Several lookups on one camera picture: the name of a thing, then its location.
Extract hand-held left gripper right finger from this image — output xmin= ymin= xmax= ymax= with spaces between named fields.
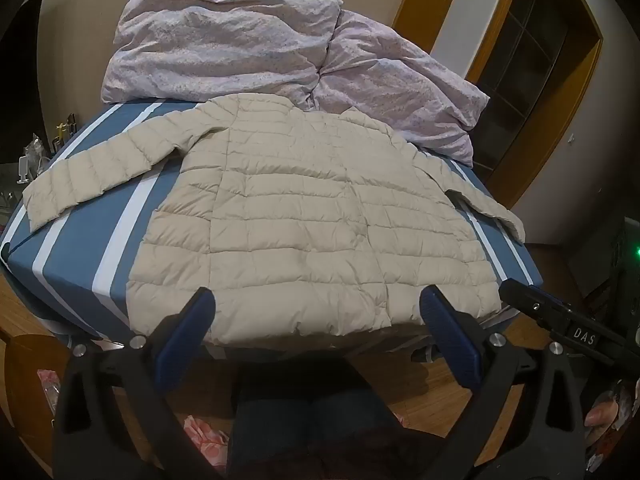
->
xmin=415 ymin=285 xmax=586 ymax=480

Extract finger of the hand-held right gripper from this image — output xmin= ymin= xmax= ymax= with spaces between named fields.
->
xmin=499 ymin=278 xmax=621 ymax=361

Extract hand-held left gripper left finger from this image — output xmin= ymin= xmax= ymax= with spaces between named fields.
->
xmin=52 ymin=287 xmax=231 ymax=480

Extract beige puffer jacket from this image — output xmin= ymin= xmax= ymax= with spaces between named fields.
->
xmin=22 ymin=92 xmax=526 ymax=348

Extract person's right hand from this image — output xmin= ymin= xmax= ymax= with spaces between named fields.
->
xmin=585 ymin=392 xmax=623 ymax=433

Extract pink floral slipper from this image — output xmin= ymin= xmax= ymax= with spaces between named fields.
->
xmin=184 ymin=414 xmax=232 ymax=467

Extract blue striped bed sheet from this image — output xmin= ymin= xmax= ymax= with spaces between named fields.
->
xmin=0 ymin=97 xmax=543 ymax=346

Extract pink plastic bag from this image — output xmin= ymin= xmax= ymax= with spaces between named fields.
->
xmin=36 ymin=369 xmax=67 ymax=412

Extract person's legs in dark pants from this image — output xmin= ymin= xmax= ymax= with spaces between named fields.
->
xmin=232 ymin=360 xmax=446 ymax=480

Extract clear plastic bag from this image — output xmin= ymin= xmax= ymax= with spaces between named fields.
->
xmin=22 ymin=132 xmax=49 ymax=171

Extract small yellow toy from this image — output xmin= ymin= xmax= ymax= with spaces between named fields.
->
xmin=54 ymin=112 xmax=77 ymax=140

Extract pink floral duvet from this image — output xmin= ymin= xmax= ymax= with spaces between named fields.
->
xmin=100 ymin=0 xmax=492 ymax=168

